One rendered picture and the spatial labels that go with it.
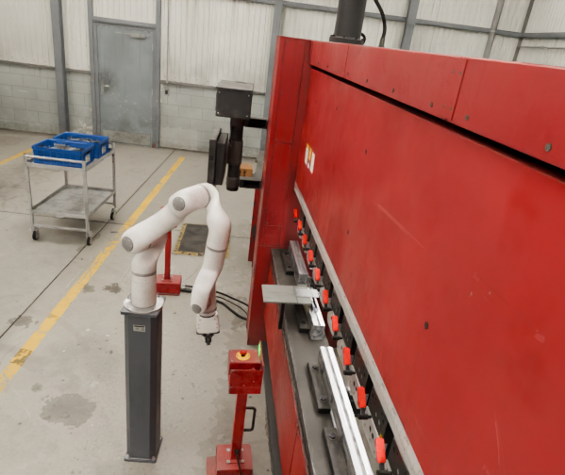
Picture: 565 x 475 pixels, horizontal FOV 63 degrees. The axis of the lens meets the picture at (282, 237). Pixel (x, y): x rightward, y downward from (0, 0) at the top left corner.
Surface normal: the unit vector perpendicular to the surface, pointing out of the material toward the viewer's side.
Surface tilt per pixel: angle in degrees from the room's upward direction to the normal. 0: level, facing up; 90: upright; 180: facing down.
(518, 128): 90
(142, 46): 90
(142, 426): 90
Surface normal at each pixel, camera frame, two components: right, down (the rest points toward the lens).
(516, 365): -0.99, -0.07
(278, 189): 0.11, 0.41
